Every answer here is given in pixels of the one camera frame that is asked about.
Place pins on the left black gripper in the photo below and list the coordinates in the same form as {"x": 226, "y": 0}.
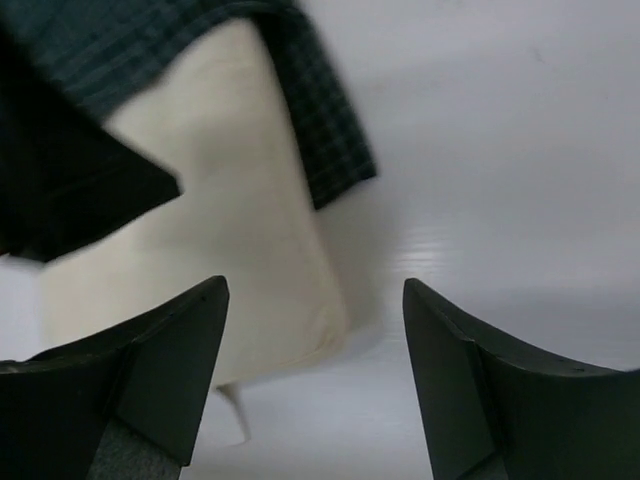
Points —
{"x": 66, "y": 183}

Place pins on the cream pillow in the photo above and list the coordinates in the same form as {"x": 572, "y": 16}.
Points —
{"x": 285, "y": 306}

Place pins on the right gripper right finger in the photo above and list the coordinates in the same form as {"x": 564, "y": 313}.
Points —
{"x": 496, "y": 407}

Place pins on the dark plaid pillowcase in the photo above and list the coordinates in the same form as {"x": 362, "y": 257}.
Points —
{"x": 240, "y": 88}

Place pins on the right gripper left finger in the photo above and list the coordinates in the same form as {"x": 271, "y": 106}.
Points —
{"x": 124, "y": 403}

